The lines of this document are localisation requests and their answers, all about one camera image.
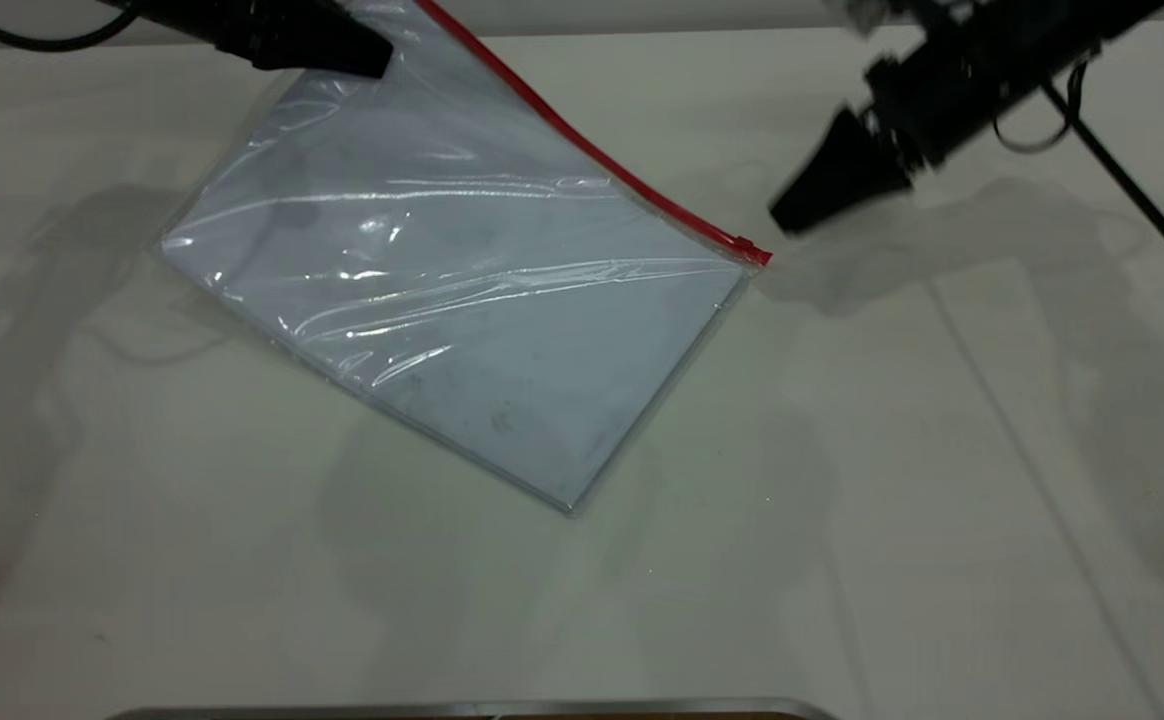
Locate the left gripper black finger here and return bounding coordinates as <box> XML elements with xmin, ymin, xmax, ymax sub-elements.
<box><xmin>250</xmin><ymin>35</ymin><xmax>391</xmax><ymax>80</ymax></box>
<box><xmin>282</xmin><ymin>0</ymin><xmax>395</xmax><ymax>59</ymax></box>

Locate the silver metal bar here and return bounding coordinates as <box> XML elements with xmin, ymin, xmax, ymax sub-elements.
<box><xmin>107</xmin><ymin>698</ymin><xmax>839</xmax><ymax>720</ymax></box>

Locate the black straight cable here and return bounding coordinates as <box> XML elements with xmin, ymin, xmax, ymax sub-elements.
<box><xmin>1042</xmin><ymin>85</ymin><xmax>1164</xmax><ymax>303</ymax></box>

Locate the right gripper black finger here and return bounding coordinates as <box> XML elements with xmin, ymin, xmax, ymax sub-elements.
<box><xmin>770</xmin><ymin>105</ymin><xmax>893</xmax><ymax>229</ymax></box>
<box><xmin>777</xmin><ymin>148</ymin><xmax>915</xmax><ymax>237</ymax></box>

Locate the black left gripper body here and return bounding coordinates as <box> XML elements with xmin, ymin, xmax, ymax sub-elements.
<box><xmin>127</xmin><ymin>0</ymin><xmax>288</xmax><ymax>69</ymax></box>

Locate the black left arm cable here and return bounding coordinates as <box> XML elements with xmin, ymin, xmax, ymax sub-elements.
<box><xmin>0</xmin><ymin>0</ymin><xmax>138</xmax><ymax>53</ymax></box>

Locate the black looped cable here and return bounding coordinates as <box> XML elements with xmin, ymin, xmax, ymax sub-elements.
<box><xmin>992</xmin><ymin>60</ymin><xmax>1089</xmax><ymax>156</ymax></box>

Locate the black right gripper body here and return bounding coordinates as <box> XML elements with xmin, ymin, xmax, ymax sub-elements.
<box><xmin>862</xmin><ymin>28</ymin><xmax>1105</xmax><ymax>168</ymax></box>

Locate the clear zip bag red seal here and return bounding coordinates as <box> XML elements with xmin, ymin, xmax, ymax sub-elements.
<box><xmin>157</xmin><ymin>0</ymin><xmax>773</xmax><ymax>516</ymax></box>

